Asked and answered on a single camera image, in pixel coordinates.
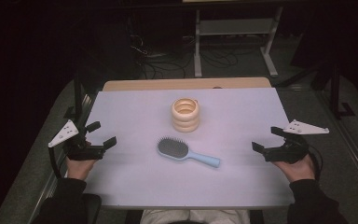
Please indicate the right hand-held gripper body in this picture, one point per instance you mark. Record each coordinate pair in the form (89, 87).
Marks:
(289, 152)

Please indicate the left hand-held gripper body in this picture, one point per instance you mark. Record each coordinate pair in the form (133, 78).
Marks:
(80, 151)

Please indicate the light blue hairbrush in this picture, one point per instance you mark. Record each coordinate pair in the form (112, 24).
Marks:
(175, 150)

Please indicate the cream ribbed cup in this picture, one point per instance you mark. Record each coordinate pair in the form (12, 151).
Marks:
(185, 119)

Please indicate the person's left hand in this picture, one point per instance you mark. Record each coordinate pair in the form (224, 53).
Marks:
(78, 169)

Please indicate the person's right hand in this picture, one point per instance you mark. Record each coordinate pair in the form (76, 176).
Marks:
(300, 171)

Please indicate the black metal stand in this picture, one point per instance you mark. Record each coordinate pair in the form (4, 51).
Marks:
(78, 99)
(335, 93)

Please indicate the person's legs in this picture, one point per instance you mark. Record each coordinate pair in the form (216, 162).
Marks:
(195, 216)

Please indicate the white metal table frame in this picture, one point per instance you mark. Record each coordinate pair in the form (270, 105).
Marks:
(236, 27)

